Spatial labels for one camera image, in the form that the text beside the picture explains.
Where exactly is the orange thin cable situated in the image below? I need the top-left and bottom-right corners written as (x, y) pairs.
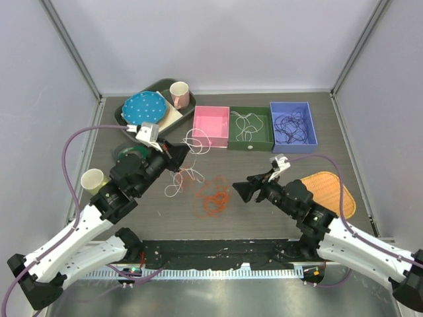
top-left (178, 161), bottom-right (233, 219)

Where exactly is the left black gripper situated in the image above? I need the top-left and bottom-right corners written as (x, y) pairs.
top-left (134, 137), bottom-right (191, 196)

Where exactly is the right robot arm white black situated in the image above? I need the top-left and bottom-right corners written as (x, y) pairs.
top-left (233, 174), bottom-right (422, 312)

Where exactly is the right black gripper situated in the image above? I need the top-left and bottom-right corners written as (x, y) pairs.
top-left (232, 168), bottom-right (297, 219)

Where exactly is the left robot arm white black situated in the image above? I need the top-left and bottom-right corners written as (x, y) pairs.
top-left (7, 139), bottom-right (190, 310)

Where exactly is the yellow mug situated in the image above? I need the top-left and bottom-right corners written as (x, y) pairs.
top-left (80, 168), bottom-right (108, 195)

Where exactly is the white slotted cable duct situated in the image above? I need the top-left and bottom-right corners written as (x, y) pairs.
top-left (82, 266), bottom-right (303, 280)

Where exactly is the pink mug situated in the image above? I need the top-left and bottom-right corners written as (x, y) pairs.
top-left (169, 81), bottom-right (190, 110)

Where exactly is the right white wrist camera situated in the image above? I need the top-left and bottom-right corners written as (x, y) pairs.
top-left (268, 153), bottom-right (291, 182)

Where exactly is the beige square board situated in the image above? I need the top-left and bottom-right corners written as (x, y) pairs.
top-left (121, 91), bottom-right (182, 132)

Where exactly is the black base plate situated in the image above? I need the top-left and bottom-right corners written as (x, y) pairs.
top-left (118, 239), bottom-right (322, 271)

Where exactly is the blue dotted plate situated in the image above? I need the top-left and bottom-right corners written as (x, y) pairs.
top-left (122, 91), bottom-right (167, 125)

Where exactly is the orange woven mat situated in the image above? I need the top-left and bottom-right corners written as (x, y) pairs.
top-left (301, 171), bottom-right (356, 219)

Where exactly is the green plastic box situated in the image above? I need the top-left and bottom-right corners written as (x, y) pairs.
top-left (227, 106), bottom-right (274, 151)

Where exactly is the blue plastic box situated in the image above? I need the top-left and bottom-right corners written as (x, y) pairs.
top-left (270, 102), bottom-right (318, 154)

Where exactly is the green tape roll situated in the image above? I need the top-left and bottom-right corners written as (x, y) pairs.
top-left (112, 144), bottom-right (149, 162)

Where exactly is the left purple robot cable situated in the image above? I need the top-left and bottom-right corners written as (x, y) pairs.
top-left (0, 124), bottom-right (133, 317)

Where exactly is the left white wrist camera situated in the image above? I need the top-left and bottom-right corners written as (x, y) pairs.
top-left (126, 122), bottom-right (163, 153)

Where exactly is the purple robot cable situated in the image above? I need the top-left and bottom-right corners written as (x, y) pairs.
top-left (0, 124), bottom-right (133, 317)
top-left (287, 154), bottom-right (423, 265)

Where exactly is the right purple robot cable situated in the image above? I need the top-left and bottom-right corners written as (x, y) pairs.
top-left (287, 154), bottom-right (423, 265)

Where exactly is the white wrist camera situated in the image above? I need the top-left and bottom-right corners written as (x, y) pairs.
top-left (126, 122), bottom-right (163, 153)
top-left (268, 153), bottom-right (291, 182)

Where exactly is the dark green serving tray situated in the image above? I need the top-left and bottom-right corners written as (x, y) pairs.
top-left (114, 78), bottom-right (196, 141)

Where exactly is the pink plastic box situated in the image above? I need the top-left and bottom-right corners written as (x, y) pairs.
top-left (192, 106), bottom-right (230, 148)

